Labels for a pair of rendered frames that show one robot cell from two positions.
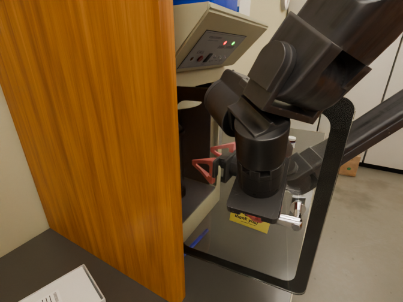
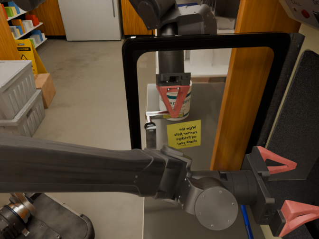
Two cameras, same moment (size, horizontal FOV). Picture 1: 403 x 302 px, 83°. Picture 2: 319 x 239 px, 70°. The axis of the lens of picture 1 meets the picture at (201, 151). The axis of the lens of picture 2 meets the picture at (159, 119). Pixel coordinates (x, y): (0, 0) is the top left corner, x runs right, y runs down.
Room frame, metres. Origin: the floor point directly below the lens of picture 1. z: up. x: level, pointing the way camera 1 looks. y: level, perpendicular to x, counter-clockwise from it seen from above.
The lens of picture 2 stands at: (0.66, -0.35, 1.50)
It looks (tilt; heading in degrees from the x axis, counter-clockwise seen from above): 36 degrees down; 149
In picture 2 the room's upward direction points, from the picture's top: straight up
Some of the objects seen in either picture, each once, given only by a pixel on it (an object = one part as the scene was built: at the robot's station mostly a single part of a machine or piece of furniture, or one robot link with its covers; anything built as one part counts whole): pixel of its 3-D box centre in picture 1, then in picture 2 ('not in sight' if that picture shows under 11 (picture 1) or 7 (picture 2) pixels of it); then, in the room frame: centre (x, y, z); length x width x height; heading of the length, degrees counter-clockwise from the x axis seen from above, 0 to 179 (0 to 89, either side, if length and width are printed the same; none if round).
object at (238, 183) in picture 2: not in sight; (239, 187); (0.52, -0.10, 1.18); 0.10 x 0.07 x 0.07; 148
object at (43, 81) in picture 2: not in sight; (36, 90); (-2.26, -0.36, 0.14); 0.41 x 0.32 x 0.28; 156
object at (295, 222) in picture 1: (274, 211); not in sight; (0.31, -0.12, 1.20); 0.10 x 0.05 x 0.03; 66
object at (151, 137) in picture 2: not in sight; (151, 137); (0.33, -0.17, 1.18); 0.02 x 0.02 x 0.06; 66
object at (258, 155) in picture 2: not in sight; (273, 171); (0.53, -0.02, 1.18); 0.09 x 0.07 x 0.07; 58
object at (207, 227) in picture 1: (237, 196); (198, 126); (0.36, -0.07, 1.19); 0.30 x 0.01 x 0.40; 66
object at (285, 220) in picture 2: not in sight; (291, 204); (0.59, -0.06, 1.18); 0.09 x 0.07 x 0.07; 58
